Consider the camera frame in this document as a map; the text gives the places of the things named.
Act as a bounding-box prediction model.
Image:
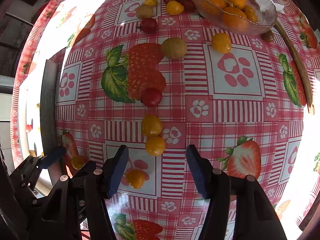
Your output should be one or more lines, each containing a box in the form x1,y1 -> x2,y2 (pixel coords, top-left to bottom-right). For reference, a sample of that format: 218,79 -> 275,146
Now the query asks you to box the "white rectangular tray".
17,59 -> 63,185

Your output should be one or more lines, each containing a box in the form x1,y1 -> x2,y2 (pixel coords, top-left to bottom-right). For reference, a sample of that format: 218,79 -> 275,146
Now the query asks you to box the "red tomato on strawberry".
140,88 -> 162,107

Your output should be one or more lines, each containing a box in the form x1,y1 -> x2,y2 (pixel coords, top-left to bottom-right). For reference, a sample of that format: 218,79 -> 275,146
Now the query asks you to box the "red checkered strawberry tablecloth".
10,0 -> 319,239

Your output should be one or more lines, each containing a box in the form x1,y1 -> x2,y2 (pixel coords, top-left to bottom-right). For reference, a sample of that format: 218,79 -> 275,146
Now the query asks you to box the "dark red cherry tomato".
137,18 -> 158,34

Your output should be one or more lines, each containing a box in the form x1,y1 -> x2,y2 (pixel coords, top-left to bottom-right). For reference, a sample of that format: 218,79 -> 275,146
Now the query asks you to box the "green-brown fruit centre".
161,37 -> 187,60

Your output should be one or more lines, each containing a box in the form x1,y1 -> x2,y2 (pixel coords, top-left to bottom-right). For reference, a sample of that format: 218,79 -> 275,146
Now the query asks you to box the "green-brown round fruit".
136,4 -> 153,20

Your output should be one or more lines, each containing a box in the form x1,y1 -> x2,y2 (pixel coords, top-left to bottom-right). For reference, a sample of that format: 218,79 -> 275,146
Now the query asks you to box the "wooden stick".
274,20 -> 315,114

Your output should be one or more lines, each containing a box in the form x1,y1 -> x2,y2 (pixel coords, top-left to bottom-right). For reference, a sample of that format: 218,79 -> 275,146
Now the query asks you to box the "orange mandarin front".
222,7 -> 248,32

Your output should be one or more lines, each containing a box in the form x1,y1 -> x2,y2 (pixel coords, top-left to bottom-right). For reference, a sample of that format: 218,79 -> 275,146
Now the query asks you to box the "orange mandarin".
201,0 -> 228,16
222,7 -> 248,32

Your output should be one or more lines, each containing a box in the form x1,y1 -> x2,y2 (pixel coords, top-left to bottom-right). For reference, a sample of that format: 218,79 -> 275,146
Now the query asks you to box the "yellow cherry tomato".
166,0 -> 184,15

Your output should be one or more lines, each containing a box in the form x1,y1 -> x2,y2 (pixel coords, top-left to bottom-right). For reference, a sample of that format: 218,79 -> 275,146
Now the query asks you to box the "clear glass fruit bowl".
193,0 -> 278,35

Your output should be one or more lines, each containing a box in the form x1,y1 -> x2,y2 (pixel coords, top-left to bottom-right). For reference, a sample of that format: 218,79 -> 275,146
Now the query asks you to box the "orange mandarin middle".
201,0 -> 228,16

